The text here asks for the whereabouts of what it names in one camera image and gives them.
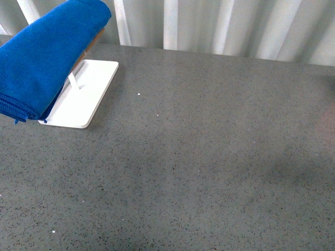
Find white curtain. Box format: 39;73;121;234
0;0;335;66

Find blue microfiber cloth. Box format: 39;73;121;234
1;0;111;122

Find white towel rack stand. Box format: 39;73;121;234
39;29;119;129

